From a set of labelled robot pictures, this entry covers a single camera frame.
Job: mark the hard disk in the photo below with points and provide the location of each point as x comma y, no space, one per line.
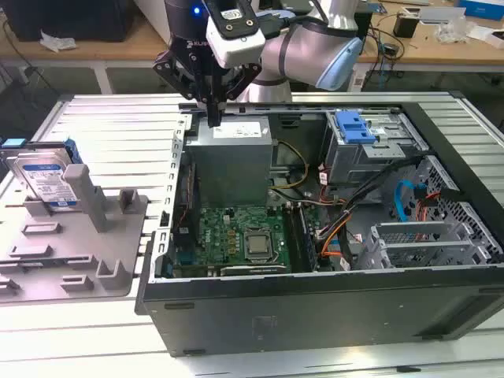
39,177

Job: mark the crumpled white paper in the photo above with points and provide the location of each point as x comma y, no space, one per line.
57,42

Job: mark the metal drive cage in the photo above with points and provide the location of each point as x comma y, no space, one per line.
354,161

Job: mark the blue cardboard box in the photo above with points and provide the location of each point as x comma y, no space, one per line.
482,7

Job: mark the black case fan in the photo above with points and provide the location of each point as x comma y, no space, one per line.
185,220

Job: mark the blue drive cage latch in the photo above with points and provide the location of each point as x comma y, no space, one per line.
354,132

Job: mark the metal disk bay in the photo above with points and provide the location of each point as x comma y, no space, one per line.
433,246

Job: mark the black PC case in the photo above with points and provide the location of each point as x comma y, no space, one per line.
315,315

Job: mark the small black box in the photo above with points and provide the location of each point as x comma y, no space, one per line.
405,27

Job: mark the CPU socket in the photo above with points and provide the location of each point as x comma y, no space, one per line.
258,258

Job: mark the green motherboard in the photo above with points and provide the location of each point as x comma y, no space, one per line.
220,228

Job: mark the grey power supply unit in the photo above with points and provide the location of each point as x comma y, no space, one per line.
228,169

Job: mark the silver CPU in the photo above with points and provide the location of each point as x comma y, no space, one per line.
258,244

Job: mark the black graphics card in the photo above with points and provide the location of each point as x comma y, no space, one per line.
256,270

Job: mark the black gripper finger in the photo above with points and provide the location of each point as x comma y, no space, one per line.
246,78
173,69

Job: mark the grey parts rack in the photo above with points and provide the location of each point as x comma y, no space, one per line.
75,252

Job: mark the RAM stick in motherboard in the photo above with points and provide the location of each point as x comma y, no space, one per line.
307,240

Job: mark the black RAM slot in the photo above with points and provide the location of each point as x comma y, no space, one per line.
290,240

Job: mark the clear plastic bag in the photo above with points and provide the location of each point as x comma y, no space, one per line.
451,33

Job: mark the large black box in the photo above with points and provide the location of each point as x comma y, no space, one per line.
71,19

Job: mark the RAM stick on rack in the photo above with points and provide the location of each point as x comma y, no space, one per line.
39,262

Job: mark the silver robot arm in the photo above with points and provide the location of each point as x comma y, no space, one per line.
303,43

